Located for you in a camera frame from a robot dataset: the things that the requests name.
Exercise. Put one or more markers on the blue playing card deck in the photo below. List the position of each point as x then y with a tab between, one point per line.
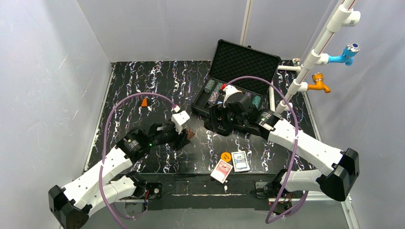
240	161

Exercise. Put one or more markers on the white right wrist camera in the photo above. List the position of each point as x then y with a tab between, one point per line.
227	91

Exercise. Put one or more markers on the green chip stack in case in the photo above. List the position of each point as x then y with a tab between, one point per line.
256	101

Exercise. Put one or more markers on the brown poker chip stack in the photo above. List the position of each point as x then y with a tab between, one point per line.
190	134

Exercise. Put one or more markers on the orange plastic tap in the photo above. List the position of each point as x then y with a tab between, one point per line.
319	84

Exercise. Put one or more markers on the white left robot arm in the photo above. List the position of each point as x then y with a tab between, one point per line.
74	203

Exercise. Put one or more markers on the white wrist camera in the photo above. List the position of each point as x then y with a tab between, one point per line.
227	91
179	118

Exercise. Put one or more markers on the grey chip stack in case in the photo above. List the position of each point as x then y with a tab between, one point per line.
214	95

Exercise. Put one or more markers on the black poker set case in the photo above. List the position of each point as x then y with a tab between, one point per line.
249	71

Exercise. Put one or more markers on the blue plastic tap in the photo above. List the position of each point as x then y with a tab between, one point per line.
350	50

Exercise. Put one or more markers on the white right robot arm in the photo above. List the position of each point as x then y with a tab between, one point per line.
336	170

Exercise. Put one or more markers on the orange dealer button lower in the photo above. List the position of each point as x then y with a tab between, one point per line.
226	156

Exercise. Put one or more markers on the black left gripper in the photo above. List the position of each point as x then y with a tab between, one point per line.
176	136

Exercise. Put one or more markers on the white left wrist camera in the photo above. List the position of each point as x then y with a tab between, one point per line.
179	118

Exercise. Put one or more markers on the dark green chip stack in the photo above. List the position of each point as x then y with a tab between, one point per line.
209	86

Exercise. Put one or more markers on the white pvc pipe frame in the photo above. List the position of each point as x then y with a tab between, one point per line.
343	16

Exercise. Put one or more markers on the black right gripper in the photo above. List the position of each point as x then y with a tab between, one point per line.
217	119

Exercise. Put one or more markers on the red playing card deck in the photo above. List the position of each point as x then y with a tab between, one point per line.
221	171

